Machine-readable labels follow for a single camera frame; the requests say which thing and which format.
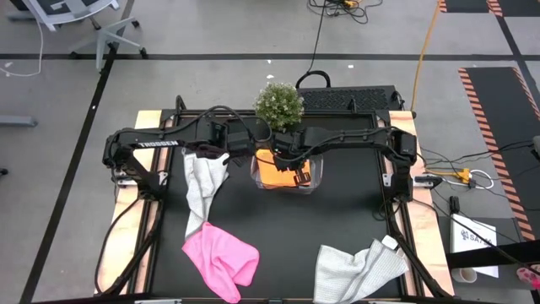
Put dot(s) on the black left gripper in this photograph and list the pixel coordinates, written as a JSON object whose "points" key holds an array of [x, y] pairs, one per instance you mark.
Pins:
{"points": [[242, 142]]}

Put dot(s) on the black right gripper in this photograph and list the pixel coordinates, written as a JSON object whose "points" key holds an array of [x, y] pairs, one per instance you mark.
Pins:
{"points": [[289, 150]]}

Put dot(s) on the orange microfiber towel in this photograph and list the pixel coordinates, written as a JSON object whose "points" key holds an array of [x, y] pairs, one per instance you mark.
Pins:
{"points": [[270, 173]]}

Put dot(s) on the grey waffle-weave towel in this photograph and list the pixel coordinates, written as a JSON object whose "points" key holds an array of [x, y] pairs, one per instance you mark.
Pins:
{"points": [[354, 270], [202, 186]]}

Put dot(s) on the pink microfiber towel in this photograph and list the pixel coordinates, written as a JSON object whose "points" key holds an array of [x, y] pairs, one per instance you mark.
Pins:
{"points": [[219, 257]]}

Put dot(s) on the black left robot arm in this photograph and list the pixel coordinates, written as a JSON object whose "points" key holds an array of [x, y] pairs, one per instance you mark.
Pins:
{"points": [[139, 143]]}

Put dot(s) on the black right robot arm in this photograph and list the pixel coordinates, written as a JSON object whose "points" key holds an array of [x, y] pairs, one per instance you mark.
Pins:
{"points": [[358, 139]]}

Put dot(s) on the clear plastic bin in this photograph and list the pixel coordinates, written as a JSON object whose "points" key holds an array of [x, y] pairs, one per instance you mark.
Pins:
{"points": [[317, 177]]}

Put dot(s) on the artificial green potted plant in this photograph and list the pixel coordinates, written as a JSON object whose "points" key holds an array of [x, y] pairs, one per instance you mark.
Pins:
{"points": [[278, 105]]}

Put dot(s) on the black perforated computer case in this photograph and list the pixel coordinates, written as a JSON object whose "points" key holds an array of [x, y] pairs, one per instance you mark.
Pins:
{"points": [[346, 99]]}

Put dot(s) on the right wooden side board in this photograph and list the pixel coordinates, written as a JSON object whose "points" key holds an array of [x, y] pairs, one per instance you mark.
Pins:
{"points": [[426, 236]]}

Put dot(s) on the wooden side board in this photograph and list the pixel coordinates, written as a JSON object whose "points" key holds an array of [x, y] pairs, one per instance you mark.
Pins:
{"points": [[122, 236], [426, 236]]}

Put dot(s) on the left wooden side board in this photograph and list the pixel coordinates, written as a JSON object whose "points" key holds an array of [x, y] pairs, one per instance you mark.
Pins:
{"points": [[122, 236]]}

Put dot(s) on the black power adapter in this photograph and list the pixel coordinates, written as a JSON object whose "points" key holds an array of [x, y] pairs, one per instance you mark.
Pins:
{"points": [[454, 204]]}

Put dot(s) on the yellow power plug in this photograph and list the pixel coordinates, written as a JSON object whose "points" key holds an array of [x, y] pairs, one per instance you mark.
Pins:
{"points": [[462, 174]]}

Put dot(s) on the white printed box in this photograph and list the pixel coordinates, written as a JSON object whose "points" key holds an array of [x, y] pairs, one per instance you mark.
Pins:
{"points": [[468, 249]]}

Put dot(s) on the beige tape roll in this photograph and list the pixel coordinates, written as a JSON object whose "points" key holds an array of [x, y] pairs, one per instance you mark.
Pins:
{"points": [[457, 274]]}

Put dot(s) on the white office chair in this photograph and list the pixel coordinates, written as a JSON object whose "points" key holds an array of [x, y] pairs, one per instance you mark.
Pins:
{"points": [[102, 42]]}

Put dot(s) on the black flat beam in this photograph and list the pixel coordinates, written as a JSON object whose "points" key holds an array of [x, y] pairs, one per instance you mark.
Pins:
{"points": [[485, 256]]}

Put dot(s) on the hazard-striped black floor mat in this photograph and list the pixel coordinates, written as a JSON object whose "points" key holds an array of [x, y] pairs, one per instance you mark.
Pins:
{"points": [[464, 5], [498, 110]]}

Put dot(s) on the grey desk foot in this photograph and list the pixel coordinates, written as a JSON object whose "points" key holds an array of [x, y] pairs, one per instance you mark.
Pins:
{"points": [[17, 121]]}

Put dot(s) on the pink patterned object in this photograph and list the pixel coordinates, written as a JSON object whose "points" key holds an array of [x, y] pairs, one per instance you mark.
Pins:
{"points": [[529, 276]]}

